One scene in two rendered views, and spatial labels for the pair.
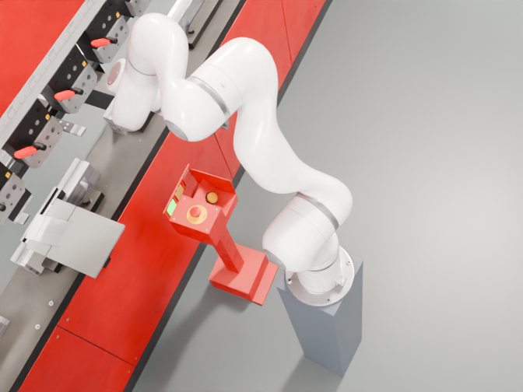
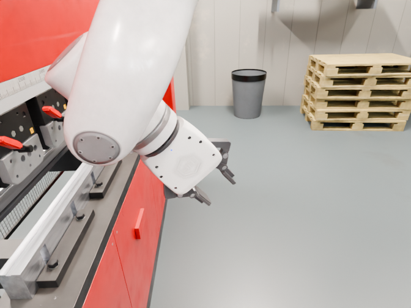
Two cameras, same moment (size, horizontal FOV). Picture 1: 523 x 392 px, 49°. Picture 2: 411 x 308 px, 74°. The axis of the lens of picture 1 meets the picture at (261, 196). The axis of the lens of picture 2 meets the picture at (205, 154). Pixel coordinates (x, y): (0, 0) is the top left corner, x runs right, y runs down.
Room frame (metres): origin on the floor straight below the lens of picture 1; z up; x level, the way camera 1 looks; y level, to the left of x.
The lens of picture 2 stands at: (0.63, 0.35, 1.54)
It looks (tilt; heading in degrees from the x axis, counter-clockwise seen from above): 28 degrees down; 318
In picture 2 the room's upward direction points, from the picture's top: 2 degrees counter-clockwise
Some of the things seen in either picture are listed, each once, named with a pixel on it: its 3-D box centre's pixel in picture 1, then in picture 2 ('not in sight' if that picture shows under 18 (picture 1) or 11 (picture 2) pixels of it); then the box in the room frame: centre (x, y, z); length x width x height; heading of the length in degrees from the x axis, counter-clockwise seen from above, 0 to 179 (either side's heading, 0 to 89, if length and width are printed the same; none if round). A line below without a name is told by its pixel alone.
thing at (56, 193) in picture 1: (43, 216); not in sight; (1.00, 0.68, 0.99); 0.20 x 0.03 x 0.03; 139
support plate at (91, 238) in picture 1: (75, 236); not in sight; (0.88, 0.58, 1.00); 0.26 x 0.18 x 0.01; 49
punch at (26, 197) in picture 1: (15, 203); not in sight; (0.98, 0.69, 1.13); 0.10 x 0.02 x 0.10; 139
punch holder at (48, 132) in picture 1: (26, 131); not in sight; (1.11, 0.58, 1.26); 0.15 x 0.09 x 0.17; 139
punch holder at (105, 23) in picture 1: (98, 28); (3, 143); (1.41, 0.31, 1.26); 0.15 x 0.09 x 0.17; 139
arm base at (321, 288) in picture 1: (317, 261); not in sight; (0.52, -0.08, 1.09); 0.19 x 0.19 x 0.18
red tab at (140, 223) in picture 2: not in sight; (140, 223); (1.65, -0.10, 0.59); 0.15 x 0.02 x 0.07; 139
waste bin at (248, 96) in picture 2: not in sight; (248, 94); (3.32, -2.99, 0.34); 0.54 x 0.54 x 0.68
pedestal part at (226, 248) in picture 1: (223, 243); not in sight; (0.98, 0.21, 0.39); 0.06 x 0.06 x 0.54; 51
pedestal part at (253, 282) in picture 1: (243, 272); not in sight; (0.96, 0.19, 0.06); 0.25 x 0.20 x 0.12; 51
